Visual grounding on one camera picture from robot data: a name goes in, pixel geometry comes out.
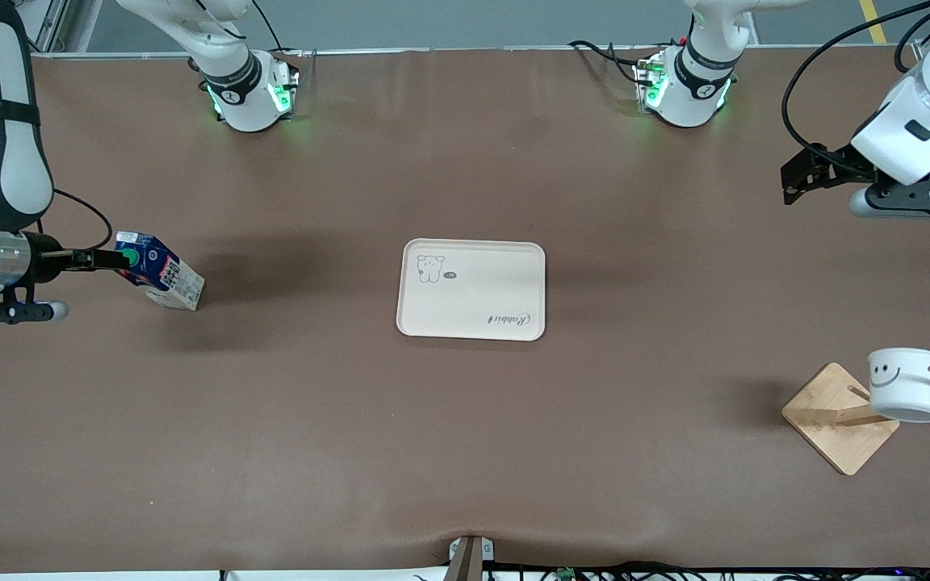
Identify wooden cup rack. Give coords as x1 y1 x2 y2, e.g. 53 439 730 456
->
781 361 930 477

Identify aluminium frame profile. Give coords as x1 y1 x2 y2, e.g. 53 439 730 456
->
16 0 72 61

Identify black left base cables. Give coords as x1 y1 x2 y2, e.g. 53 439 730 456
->
568 39 647 86

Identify white smiley cup black handle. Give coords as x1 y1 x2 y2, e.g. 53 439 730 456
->
867 347 930 425

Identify beige plastic tray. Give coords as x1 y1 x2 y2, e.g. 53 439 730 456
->
396 239 547 342

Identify metal bracket at table edge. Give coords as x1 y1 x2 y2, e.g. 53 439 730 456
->
447 535 496 581

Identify blue milk carton green cap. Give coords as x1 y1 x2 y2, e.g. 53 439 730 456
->
114 231 207 312

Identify black right base cable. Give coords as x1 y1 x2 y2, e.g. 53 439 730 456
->
250 0 306 59

